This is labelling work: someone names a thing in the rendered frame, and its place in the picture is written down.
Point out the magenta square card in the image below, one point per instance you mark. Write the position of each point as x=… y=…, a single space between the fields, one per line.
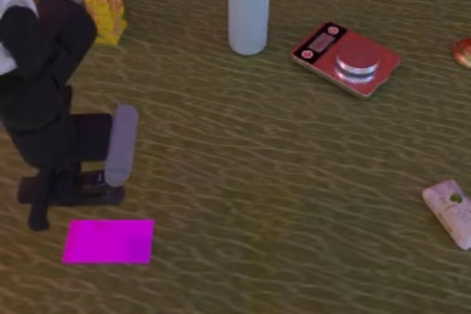
x=108 y=242

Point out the yellow carton box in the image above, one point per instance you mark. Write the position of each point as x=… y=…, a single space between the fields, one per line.
x=103 y=1

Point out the white plastic bottle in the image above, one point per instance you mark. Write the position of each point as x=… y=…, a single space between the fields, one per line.
x=247 y=9

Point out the red kitchen scale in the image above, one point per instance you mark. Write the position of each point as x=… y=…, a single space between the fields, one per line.
x=349 y=58

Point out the gold and red round object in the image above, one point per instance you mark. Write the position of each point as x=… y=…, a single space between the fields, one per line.
x=463 y=53

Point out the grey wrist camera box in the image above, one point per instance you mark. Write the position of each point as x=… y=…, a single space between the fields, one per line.
x=121 y=145

